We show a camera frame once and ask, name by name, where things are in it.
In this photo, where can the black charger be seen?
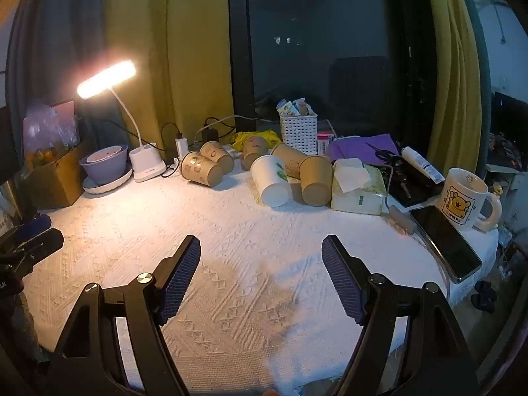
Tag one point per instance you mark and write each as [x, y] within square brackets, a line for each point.
[210, 136]

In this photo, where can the tissue pack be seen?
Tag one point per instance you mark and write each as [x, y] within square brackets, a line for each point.
[359, 198]

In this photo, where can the small pink white box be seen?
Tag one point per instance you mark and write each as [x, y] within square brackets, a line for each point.
[325, 143]

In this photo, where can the clear plastic bag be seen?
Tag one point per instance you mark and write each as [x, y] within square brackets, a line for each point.
[47, 132]

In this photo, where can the beige packet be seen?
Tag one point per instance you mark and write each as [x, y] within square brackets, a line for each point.
[304, 108]

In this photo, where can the white plastic basket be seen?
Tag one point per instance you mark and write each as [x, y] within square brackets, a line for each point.
[298, 134]

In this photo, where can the black window frame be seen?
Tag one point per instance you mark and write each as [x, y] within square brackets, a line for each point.
[239, 49]

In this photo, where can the white textured tablecloth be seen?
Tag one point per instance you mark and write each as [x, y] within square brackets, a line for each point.
[247, 247]

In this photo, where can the black scissors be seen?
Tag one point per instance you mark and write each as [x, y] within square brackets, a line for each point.
[385, 154]

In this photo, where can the white charger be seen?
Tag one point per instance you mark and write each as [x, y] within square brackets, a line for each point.
[182, 146]

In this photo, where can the cardboard box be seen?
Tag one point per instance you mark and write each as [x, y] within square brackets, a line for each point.
[53, 183]

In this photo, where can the white desk lamp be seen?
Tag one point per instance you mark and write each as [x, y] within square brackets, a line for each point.
[146, 166]

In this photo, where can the black smartphone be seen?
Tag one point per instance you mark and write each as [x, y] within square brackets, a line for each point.
[447, 241]

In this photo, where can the white paper cup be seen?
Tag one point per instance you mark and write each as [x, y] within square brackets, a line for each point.
[270, 181]

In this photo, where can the white green packet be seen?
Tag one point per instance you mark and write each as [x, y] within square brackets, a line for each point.
[287, 109]

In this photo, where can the dark slipper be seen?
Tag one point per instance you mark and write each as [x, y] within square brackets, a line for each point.
[486, 295]

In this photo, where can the purple cloth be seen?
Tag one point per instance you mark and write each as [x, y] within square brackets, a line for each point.
[354, 148]

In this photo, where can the cream cartoon mug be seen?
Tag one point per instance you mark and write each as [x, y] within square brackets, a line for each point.
[460, 204]

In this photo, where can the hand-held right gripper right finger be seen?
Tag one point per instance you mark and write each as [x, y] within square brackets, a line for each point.
[343, 282]

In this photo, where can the grey curtain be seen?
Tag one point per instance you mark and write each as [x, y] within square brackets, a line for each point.
[53, 57]

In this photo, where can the yellow curtain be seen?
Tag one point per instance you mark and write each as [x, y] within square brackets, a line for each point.
[165, 49]
[453, 70]

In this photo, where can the yellow cloth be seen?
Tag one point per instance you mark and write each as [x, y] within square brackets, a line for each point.
[272, 135]

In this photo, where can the purple bowl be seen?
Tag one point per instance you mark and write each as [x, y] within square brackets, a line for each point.
[103, 169]

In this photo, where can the white tube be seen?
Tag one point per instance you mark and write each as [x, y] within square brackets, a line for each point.
[420, 163]

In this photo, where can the white plate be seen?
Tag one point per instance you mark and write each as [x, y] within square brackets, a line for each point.
[120, 185]

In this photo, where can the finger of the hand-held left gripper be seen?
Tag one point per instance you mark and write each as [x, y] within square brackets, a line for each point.
[35, 225]
[41, 242]

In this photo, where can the brown paper cup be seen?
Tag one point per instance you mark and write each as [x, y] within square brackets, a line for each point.
[218, 154]
[253, 148]
[288, 159]
[315, 183]
[200, 170]

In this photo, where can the black wallet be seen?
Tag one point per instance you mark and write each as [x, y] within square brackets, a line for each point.
[416, 192]

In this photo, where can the black monitor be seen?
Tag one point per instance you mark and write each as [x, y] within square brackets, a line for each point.
[511, 115]

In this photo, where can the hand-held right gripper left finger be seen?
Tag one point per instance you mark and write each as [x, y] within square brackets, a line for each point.
[178, 282]

